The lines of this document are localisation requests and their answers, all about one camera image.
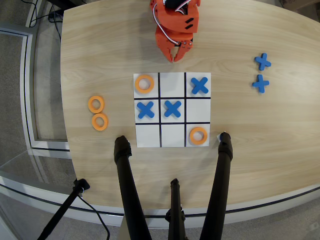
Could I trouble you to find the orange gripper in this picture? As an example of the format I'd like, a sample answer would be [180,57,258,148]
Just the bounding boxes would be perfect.
[154,24,195,64]

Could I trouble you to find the orange foam ring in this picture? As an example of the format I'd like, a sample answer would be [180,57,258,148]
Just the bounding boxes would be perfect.
[134,74,155,95]
[189,126,209,146]
[87,95,105,113]
[91,113,109,131]

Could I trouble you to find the brown cardboard box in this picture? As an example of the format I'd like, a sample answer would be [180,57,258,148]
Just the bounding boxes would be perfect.
[279,0,320,11]

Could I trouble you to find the blue foam cross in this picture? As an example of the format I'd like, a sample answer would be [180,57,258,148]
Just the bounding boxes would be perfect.
[136,101,155,119]
[251,74,270,94]
[163,100,182,119]
[254,52,272,71]
[190,76,210,95]

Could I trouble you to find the white tic-tac-toe board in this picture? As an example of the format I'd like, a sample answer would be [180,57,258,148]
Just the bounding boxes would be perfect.
[132,72,212,148]

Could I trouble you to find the short black tripod leg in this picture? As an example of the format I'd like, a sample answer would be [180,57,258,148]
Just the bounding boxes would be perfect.
[164,178,187,240]

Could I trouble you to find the white framed glass panel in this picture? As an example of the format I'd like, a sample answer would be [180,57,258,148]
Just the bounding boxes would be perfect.
[0,26,71,153]

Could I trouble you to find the thin black stand leg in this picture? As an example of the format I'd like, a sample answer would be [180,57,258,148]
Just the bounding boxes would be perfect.
[36,178,91,240]

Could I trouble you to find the black flat base plate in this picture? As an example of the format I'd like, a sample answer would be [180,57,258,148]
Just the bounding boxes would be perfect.
[46,0,85,8]

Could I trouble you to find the black floor cables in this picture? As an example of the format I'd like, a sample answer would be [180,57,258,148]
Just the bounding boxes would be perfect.
[24,0,63,42]

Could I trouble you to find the black cable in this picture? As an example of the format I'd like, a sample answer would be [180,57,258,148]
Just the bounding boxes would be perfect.
[77,194,111,240]

